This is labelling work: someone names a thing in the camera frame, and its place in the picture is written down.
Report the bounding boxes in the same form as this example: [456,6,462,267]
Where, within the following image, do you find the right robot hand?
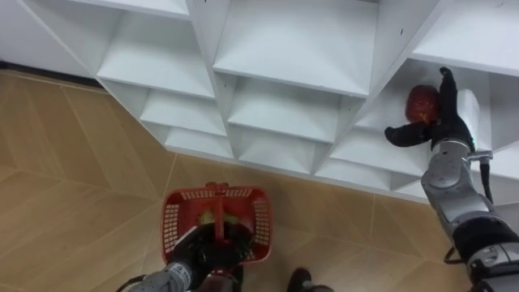
[384,66,483,153]

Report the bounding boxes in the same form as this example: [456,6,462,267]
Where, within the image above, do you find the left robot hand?
[168,222,255,290]

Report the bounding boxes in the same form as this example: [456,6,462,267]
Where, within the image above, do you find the green avocado soft toy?
[197,210,241,227]

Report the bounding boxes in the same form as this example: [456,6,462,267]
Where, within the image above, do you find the red fruit soft toy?
[405,84,442,125]

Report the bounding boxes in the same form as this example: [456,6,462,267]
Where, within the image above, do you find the red plastic basket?
[161,182,273,267]

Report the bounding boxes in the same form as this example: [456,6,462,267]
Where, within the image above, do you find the robot legs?
[202,265,336,292]

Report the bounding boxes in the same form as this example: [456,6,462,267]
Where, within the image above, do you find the white cubby shelf unit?
[0,0,519,206]

